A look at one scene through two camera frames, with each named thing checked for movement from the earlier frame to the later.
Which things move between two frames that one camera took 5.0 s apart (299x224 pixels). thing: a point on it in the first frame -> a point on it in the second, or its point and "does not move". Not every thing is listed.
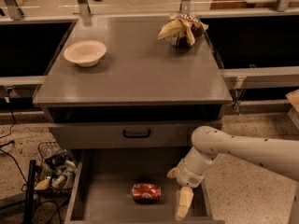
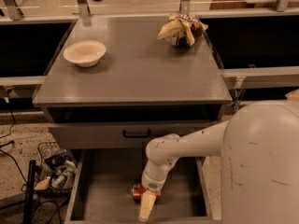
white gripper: [188, 175] -> [151, 185]
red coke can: [146, 192] does not move
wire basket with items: [56, 170] does not move
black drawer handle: [136, 135] does not move
